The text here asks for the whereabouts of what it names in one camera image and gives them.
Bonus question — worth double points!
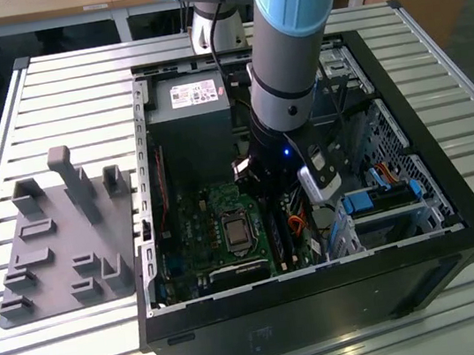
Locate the small side wrist camera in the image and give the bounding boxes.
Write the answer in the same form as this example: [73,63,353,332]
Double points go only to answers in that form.
[231,156,257,184]

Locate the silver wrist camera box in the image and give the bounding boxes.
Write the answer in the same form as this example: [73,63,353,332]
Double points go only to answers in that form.
[292,140,347,209]

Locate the silver CPU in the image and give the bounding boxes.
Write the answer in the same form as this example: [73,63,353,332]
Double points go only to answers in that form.
[225,219,250,245]

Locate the silver perforated disk bay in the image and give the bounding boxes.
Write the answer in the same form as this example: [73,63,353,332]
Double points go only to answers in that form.
[306,87,466,259]

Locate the grey power supply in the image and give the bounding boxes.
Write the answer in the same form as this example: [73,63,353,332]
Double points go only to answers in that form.
[140,70,243,191]

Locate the green Dell motherboard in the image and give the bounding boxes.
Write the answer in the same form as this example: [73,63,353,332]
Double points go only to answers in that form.
[143,169,325,306]

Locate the orange and red wires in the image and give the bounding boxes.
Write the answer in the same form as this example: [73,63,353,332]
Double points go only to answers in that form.
[287,214,312,238]

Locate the black RAM slot white clips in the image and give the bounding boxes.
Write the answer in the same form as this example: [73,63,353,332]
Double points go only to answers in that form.
[266,200,290,274]
[277,195,300,265]

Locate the black and silver PC case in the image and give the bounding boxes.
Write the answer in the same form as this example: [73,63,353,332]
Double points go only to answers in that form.
[97,12,474,355]

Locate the black graphics card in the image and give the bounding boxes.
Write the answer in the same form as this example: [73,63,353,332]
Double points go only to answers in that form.
[207,257,275,293]

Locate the grey parts rack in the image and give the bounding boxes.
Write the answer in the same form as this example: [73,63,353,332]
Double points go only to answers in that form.
[0,135,153,330]

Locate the red and black twisted wire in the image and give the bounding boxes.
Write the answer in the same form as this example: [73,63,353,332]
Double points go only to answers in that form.
[147,146,177,240]

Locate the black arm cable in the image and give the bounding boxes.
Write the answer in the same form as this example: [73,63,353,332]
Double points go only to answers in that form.
[202,1,252,97]

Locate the blue flat wire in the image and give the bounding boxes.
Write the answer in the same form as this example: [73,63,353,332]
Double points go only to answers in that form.
[366,163,390,194]

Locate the hard disk in blue carrier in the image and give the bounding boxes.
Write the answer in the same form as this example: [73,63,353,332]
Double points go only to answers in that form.
[340,179,423,218]

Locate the metal socket cover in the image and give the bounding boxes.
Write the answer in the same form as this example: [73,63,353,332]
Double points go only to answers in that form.
[216,208,259,257]

